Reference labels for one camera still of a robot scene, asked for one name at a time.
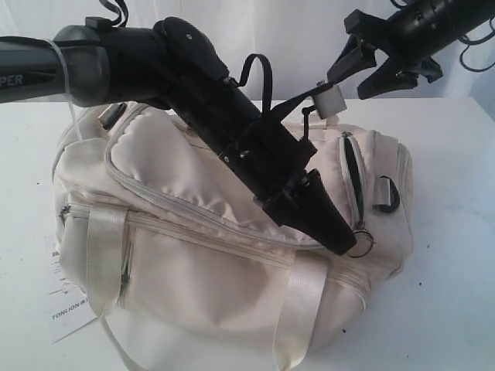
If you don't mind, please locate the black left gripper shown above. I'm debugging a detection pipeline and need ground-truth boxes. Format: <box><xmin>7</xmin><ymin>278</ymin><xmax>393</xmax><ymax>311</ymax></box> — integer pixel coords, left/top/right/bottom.
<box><xmin>173</xmin><ymin>77</ymin><xmax>357</xmax><ymax>256</ymax></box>

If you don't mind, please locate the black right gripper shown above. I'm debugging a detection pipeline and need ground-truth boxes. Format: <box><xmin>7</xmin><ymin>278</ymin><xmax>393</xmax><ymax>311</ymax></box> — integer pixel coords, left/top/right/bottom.
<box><xmin>326</xmin><ymin>9</ymin><xmax>443</xmax><ymax>100</ymax></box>

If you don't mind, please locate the metal zipper pull ring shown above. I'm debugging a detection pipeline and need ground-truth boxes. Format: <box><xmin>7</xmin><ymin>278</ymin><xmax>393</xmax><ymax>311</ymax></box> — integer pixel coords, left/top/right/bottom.
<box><xmin>347</xmin><ymin>222</ymin><xmax>378</xmax><ymax>259</ymax></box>

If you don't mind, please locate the cream fabric duffel bag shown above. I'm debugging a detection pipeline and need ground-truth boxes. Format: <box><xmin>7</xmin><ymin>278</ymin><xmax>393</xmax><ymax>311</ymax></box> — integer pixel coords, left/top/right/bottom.
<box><xmin>52</xmin><ymin>103</ymin><xmax>414</xmax><ymax>370</ymax></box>

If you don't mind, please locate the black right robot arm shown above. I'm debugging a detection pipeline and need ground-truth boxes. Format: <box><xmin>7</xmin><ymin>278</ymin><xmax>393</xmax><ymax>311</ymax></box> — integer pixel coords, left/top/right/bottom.
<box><xmin>327</xmin><ymin>1</ymin><xmax>494</xmax><ymax>100</ymax></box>

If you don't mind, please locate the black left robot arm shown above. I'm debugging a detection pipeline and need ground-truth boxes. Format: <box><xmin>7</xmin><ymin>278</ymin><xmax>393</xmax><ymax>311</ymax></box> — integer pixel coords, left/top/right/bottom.
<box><xmin>1</xmin><ymin>17</ymin><xmax>357</xmax><ymax>255</ymax></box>

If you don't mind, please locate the white paper product tag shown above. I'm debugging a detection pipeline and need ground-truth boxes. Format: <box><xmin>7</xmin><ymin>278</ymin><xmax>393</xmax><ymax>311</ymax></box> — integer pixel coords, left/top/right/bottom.
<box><xmin>46</xmin><ymin>250</ymin><xmax>96</xmax><ymax>343</ymax></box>

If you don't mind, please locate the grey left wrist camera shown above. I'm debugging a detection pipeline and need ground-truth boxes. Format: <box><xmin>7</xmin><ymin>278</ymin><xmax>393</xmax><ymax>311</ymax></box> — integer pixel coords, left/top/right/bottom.
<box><xmin>312</xmin><ymin>85</ymin><xmax>347</xmax><ymax>120</ymax></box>

